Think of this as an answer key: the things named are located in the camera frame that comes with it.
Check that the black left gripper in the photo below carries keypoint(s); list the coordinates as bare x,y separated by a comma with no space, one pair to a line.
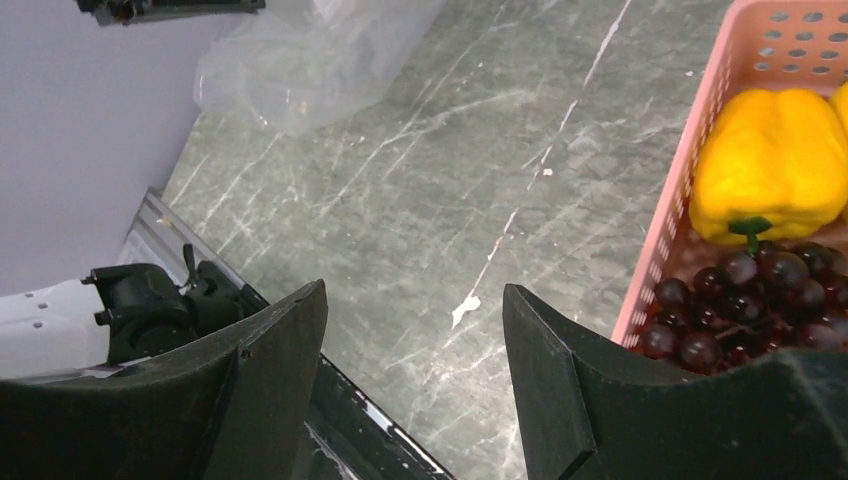
127,12

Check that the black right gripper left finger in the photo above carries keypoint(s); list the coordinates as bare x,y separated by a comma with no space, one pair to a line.
154,420

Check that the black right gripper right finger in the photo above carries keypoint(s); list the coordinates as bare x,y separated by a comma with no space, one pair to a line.
590,409

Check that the clear zip top bag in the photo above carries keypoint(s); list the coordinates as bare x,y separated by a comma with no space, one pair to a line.
296,66

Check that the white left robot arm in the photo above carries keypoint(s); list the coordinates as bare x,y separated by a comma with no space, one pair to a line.
97,272

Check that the dark purple grape bunch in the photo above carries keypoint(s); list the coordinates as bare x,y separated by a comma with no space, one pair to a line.
721,314

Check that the yellow bell pepper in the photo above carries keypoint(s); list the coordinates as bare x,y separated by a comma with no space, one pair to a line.
773,167

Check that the yellow mango left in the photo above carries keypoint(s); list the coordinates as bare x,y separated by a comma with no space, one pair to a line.
838,100

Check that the pink perforated plastic basket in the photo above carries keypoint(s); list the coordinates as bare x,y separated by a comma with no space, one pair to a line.
767,44

